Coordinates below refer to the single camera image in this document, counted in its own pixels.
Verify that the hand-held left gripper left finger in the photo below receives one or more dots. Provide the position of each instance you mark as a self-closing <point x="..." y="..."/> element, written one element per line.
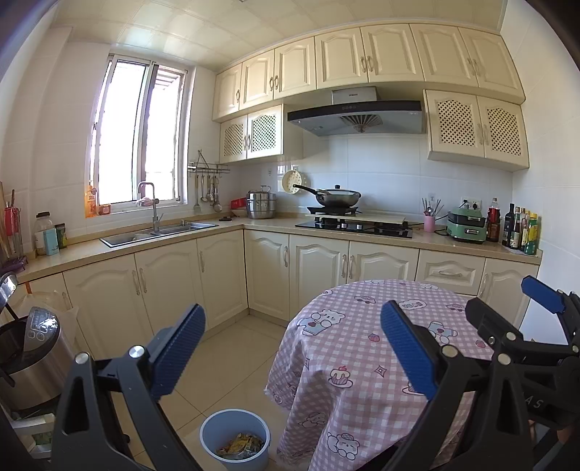
<point x="179" y="348"/>

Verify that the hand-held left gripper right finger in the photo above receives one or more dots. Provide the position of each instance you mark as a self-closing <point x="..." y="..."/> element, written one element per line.
<point x="405" y="346"/>

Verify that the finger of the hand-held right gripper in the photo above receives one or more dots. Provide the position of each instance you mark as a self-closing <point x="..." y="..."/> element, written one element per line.
<point x="541" y="294"/>
<point x="494" y="324"/>

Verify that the blue waste bin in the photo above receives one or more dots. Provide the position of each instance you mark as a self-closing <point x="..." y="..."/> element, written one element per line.
<point x="235" y="419"/>

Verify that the yellow white snack bag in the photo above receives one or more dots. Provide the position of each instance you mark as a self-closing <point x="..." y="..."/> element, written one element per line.
<point x="244" y="444"/>

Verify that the pink checked tablecloth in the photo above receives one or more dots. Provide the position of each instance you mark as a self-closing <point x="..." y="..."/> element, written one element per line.
<point x="362" y="344"/>

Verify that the row of condiment bottles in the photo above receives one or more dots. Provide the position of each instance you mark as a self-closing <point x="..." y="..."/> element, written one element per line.
<point x="516" y="233"/>

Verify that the cream lower kitchen cabinets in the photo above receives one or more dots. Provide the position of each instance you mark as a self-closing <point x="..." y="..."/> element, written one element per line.
<point x="172" y="281"/>

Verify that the green electric cooker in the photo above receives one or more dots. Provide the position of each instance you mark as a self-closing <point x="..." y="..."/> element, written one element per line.
<point x="466" y="228"/>

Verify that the pink utensil holder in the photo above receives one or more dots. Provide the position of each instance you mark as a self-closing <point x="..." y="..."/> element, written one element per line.
<point x="429" y="224"/>

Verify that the stainless steel sink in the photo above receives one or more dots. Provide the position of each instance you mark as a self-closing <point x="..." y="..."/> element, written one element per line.
<point x="181" y="228"/>

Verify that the black gas stove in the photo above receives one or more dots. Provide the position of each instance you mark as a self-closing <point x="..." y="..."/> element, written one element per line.
<point x="362" y="230"/>

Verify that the bunch of dark chopsticks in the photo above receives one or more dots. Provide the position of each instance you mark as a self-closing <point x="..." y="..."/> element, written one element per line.
<point x="430" y="208"/>

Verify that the metal sink faucet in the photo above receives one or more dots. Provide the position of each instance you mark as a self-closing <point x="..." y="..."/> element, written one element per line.
<point x="156" y="217"/>

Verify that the hanging clear plastic bag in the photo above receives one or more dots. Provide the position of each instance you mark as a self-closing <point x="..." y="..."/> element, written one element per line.
<point x="50" y="303"/>

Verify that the stainless steel electric cooker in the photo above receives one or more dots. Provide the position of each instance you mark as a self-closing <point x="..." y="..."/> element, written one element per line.
<point x="40" y="362"/>

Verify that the hanging metal spatula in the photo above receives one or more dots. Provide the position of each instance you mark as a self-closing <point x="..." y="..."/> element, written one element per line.
<point x="197" y="209"/>

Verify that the hanging metal spoon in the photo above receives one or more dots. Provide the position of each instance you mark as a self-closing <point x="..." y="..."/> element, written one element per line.
<point x="217" y="207"/>

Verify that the pink cloth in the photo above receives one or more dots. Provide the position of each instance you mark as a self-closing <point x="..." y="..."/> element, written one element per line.
<point x="147" y="201"/>

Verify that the beige kitchen countertop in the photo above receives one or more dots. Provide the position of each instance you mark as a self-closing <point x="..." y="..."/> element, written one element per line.
<point x="263" y="223"/>

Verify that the hanging metal ladle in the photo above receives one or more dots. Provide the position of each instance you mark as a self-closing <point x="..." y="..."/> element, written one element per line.
<point x="206" y="198"/>

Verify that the red bowl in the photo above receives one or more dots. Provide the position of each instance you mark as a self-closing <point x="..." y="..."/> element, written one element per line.
<point x="239" y="204"/>

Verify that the wok with lid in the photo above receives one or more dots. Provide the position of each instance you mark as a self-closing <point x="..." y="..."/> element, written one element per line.
<point x="337" y="197"/>

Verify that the white low shelf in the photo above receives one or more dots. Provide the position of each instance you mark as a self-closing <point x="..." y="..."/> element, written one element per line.
<point x="36" y="430"/>

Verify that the stainless steel steamer pot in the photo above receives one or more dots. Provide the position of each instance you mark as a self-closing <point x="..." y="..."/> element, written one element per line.
<point x="261" y="206"/>

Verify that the orange bottle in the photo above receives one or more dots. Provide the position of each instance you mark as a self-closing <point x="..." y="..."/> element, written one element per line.
<point x="92" y="204"/>

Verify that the cream hanging colander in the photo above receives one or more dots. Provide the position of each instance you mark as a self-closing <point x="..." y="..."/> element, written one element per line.
<point x="290" y="179"/>

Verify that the red utensil rack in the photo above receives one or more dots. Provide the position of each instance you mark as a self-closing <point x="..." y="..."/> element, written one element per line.
<point x="12" y="222"/>

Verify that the kitchen window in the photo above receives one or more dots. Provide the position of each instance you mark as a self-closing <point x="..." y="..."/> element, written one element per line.
<point x="149" y="136"/>

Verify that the black range hood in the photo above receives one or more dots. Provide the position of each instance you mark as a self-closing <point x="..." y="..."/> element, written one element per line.
<point x="362" y="111"/>

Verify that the row of cream upper cabinets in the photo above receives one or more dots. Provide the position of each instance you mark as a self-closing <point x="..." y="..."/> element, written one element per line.
<point x="340" y="59"/>

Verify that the white wall outlet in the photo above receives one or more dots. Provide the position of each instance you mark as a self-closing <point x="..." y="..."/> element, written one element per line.
<point x="471" y="201"/>

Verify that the wide lattice door wall cabinet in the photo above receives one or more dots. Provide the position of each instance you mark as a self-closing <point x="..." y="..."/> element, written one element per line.
<point x="475" y="127"/>

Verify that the metal wall utensil rack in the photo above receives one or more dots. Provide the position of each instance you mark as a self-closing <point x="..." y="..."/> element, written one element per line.
<point x="208" y="168"/>

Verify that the narrow lattice door wall cabinet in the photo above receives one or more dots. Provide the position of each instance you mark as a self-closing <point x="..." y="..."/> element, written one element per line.
<point x="260" y="131"/>

